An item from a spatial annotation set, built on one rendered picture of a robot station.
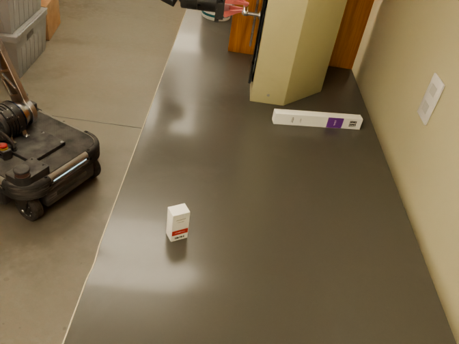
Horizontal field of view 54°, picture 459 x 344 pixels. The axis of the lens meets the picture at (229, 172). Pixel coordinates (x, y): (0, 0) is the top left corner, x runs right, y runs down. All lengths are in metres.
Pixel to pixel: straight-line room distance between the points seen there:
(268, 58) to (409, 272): 0.74
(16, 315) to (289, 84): 1.38
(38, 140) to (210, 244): 1.62
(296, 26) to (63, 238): 1.46
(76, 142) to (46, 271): 0.68
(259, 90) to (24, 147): 1.34
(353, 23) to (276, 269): 1.11
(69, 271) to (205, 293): 1.32
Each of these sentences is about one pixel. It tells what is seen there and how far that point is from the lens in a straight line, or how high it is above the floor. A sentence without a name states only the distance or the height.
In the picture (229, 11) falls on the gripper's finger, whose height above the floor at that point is 1.19.
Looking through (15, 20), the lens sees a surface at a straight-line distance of 3.47.
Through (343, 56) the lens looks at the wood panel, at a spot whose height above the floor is 0.99.
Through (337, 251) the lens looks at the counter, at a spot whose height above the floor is 0.94.
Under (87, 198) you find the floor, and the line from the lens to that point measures 2.47.
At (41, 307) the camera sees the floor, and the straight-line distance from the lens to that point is 2.06.
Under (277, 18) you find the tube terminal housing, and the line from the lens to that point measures 1.37.
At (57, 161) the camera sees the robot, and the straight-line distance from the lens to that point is 2.34.
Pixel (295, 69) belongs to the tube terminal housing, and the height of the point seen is 1.07.
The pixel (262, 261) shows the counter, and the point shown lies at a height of 0.94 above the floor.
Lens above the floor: 1.65
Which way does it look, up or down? 38 degrees down
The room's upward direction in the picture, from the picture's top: 10 degrees clockwise
